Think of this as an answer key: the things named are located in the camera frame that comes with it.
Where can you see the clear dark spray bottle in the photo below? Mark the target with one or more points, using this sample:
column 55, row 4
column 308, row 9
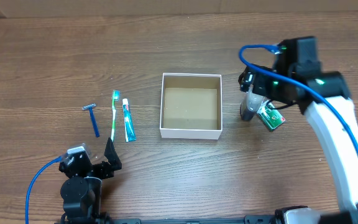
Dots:
column 250, row 105

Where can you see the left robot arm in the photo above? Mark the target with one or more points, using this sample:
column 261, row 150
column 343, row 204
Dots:
column 81, row 193

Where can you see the teal toothpaste tube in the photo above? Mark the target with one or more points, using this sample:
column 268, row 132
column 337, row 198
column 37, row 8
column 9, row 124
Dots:
column 129, row 128

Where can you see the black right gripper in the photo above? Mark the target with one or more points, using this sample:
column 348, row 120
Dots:
column 260, row 86

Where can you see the blue disposable razor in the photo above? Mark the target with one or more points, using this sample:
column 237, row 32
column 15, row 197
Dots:
column 93, row 120

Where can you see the green white toothbrush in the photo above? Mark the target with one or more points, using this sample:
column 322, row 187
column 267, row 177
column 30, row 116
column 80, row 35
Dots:
column 115, row 98

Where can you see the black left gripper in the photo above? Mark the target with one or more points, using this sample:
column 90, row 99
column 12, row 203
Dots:
column 113, row 158

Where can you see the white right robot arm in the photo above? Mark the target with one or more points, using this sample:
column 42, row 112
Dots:
column 324, row 100

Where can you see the white cardboard box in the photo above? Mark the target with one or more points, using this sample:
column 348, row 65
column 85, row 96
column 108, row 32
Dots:
column 191, row 106

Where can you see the green white soap packet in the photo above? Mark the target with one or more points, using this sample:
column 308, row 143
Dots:
column 270, row 116

